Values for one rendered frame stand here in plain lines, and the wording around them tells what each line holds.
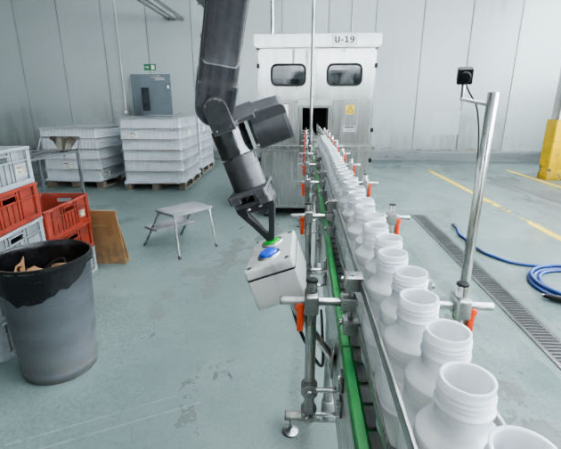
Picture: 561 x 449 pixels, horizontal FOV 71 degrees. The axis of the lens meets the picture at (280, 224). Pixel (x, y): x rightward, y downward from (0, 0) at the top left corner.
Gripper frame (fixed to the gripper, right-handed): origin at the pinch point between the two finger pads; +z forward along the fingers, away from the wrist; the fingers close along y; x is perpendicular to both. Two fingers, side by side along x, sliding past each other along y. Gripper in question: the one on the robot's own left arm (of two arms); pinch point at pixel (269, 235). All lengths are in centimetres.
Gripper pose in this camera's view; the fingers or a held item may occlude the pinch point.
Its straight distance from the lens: 68.6
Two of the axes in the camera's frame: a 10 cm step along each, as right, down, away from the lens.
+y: 0.6, -2.9, 9.5
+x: -9.4, 3.1, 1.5
